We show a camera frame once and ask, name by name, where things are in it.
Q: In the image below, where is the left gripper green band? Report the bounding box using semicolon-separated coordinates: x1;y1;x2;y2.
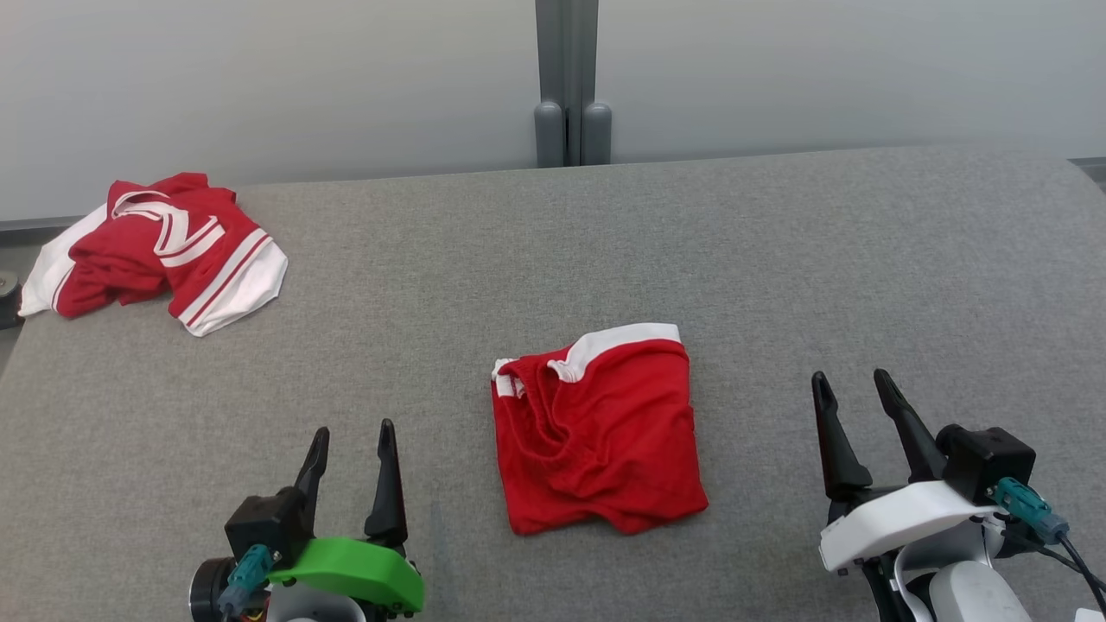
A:
190;419;425;622

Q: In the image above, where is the teal cable connector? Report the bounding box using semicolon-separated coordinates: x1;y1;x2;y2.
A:
218;544;276;616
992;478;1070;545

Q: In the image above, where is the grey partition post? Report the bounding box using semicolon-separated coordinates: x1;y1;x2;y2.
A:
533;0;613;168

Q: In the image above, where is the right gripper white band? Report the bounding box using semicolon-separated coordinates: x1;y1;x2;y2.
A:
812;369;1003;622

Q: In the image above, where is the red white basketball jersey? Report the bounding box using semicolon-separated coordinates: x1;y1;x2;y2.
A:
19;173;289;338

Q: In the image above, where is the red shorts white waistband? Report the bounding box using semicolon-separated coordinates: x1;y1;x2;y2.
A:
491;323;709;536

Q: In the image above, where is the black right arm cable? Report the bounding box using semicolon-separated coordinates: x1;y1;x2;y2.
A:
1056;531;1106;614

